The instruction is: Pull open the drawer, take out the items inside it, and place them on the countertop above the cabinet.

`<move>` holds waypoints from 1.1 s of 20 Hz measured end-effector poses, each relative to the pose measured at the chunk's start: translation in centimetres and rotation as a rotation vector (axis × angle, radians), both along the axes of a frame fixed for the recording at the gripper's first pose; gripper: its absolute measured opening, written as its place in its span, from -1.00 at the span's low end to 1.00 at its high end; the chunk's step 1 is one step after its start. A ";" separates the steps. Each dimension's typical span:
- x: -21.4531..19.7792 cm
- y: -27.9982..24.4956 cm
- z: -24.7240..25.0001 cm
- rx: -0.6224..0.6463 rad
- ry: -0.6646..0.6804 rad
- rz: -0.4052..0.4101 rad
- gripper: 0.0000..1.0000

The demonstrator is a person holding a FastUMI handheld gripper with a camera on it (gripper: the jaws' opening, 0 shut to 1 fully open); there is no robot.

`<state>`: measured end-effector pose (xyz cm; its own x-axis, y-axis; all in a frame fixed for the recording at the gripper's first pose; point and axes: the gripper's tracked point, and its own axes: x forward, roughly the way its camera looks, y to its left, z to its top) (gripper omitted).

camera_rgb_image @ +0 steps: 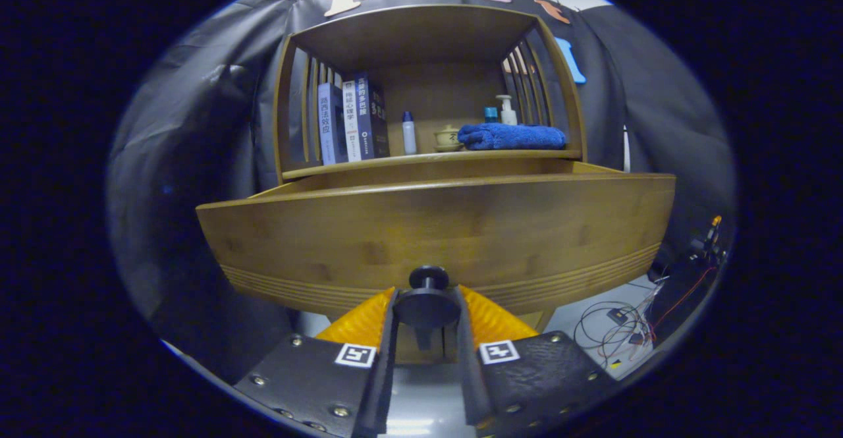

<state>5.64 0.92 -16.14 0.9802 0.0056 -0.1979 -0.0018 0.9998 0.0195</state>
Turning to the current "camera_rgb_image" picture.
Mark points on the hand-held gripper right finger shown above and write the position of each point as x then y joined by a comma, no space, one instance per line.
467,372

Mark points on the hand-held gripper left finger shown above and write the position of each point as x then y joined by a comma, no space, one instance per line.
385,379

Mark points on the black drawer knob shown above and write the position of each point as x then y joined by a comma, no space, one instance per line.
428,306

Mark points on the wooden countertop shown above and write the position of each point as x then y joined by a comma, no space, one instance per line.
428,155

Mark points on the wooden cabinet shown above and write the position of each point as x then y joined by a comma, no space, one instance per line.
435,89

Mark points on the black equipment with orange tip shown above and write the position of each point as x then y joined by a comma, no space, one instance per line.
685,286

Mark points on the beige lidded teacup with saucer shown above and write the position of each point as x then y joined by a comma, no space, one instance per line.
448,139

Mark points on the blue folded towel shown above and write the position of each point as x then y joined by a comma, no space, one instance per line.
510,137

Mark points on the white bottle with blue cap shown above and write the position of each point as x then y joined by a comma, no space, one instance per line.
409,136

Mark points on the teal bottle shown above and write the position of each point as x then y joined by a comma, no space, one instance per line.
490,115

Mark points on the white spine book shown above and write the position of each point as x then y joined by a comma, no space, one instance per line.
351,122

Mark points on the grey-blue book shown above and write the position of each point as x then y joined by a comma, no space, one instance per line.
328,125

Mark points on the white pump bottle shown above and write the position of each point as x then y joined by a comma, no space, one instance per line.
508,115

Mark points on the dark blue book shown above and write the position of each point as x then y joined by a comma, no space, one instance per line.
372,118

